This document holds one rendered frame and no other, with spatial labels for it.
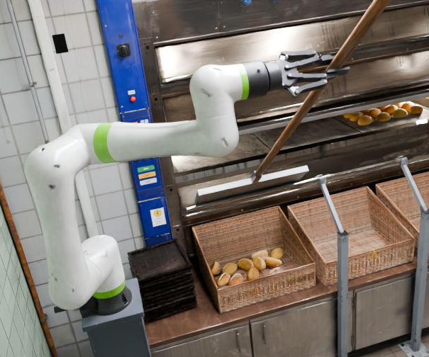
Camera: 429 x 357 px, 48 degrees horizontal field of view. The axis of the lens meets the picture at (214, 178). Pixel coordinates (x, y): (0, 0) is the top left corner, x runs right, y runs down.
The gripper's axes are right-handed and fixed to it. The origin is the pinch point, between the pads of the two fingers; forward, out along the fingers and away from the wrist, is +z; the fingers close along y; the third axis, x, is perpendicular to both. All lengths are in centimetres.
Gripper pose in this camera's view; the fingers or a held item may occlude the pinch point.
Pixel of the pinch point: (334, 66)
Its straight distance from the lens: 136.1
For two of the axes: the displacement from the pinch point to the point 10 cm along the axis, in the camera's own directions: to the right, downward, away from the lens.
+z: 9.6, -2.0, 2.1
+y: 2.6, 9.3, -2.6
